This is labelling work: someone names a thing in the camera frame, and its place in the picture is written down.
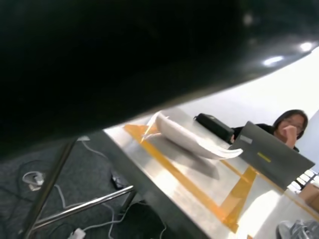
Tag floor outlet with white cable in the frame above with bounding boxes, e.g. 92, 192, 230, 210
22, 171, 67, 209

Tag white power strip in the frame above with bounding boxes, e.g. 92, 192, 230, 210
68, 228, 87, 239

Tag person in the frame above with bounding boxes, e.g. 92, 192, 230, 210
231, 109, 309, 153

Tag brown cardboard box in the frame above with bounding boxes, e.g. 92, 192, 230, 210
298, 182, 319, 214

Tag grey laptop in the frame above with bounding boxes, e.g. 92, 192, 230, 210
228, 121, 315, 192

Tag stainless steel table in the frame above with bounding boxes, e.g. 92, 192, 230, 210
22, 107, 319, 239

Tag black zip case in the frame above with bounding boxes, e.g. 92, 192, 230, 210
194, 113, 235, 145

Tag black power adapter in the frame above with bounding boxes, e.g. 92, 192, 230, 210
110, 171, 129, 191

